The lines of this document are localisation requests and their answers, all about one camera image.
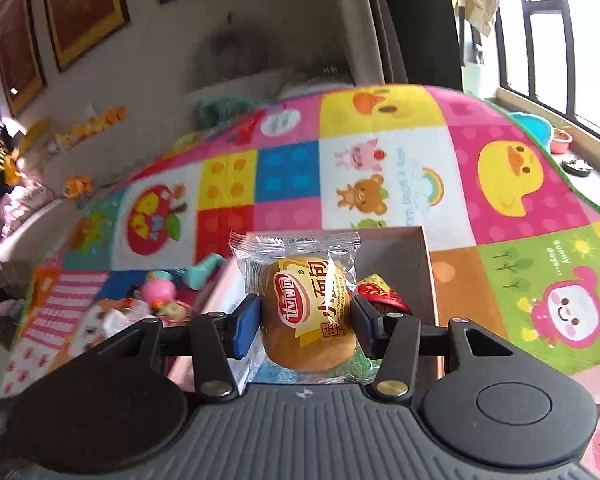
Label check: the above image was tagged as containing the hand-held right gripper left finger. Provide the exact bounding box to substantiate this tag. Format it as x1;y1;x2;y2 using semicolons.
77;294;260;403

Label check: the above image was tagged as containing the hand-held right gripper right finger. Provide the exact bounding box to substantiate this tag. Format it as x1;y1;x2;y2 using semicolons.
350;296;521;403

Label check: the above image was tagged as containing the packaged round bread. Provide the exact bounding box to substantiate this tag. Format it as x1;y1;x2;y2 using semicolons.
229;230;362;373

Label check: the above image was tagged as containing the teal plastic toy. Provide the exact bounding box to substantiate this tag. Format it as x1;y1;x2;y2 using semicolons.
182;252;226;291

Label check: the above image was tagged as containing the pink cardboard box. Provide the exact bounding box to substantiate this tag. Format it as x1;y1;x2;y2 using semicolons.
167;226;448;386

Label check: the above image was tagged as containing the red snack packet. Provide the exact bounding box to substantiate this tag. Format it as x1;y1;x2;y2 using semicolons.
356;272;411;316

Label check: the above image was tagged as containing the small colourful toy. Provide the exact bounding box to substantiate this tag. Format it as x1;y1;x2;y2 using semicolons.
154;302;193;322

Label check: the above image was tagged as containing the pink ball toy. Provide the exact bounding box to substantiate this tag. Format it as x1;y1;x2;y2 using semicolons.
140;280;178;316

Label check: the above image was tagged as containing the colourful cartoon play mat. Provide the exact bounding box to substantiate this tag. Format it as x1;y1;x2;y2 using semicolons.
0;85;600;480

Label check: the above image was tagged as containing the beige sofa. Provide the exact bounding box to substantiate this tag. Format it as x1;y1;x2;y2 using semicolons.
0;157;131;271

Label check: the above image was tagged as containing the orange fish plush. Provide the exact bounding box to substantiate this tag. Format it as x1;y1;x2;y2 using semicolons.
62;175;95;198

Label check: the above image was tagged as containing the teal cloth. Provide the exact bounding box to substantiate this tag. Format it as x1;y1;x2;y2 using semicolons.
196;96;261;128

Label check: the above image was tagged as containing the row of yellow plush toys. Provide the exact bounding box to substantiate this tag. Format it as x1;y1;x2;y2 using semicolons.
55;106;128;148

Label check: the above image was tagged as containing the blue plastic basin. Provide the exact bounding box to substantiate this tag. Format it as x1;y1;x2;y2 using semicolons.
507;111;556;153

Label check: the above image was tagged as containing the dark round dish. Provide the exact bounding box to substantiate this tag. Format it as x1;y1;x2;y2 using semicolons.
562;156;593;177

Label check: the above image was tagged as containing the small flower pot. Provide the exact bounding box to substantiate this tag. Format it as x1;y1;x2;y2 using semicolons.
550;127;575;155

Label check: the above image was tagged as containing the yellow banana plush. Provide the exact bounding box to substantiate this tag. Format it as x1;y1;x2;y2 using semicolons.
19;119;52;155

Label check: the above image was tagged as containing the dark curtain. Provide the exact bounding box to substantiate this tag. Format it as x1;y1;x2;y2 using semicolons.
360;0;463;91

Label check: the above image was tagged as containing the hanging beige cloth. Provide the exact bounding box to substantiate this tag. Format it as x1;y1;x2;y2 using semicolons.
454;0;501;38

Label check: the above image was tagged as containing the black window frame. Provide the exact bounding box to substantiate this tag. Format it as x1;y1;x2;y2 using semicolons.
480;0;600;156

